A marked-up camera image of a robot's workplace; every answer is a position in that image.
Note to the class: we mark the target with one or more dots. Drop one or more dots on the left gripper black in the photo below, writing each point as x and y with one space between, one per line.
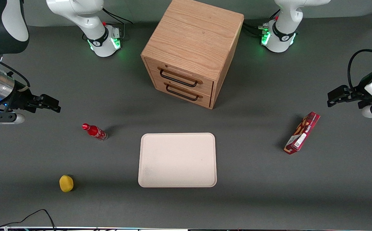
360 93

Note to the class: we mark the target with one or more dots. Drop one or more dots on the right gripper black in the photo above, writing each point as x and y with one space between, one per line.
20 97

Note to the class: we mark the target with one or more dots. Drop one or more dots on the red coke bottle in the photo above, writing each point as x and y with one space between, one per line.
95 132

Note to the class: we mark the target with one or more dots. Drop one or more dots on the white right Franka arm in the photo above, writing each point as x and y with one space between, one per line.
83 16

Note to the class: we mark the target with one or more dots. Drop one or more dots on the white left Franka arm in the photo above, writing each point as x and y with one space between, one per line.
284 29

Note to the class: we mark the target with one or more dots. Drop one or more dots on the beige plastic tray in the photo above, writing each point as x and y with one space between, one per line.
178 160

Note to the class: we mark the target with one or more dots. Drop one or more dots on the red snack box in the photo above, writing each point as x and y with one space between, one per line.
302 132

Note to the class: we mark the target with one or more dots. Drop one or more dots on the yellow lemon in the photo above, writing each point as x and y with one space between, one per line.
66 183

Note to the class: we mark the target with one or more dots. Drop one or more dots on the wooden two-drawer cabinet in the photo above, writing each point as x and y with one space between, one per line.
194 35

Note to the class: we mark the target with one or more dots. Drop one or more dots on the right wrist grey camera box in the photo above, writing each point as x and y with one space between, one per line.
3 117

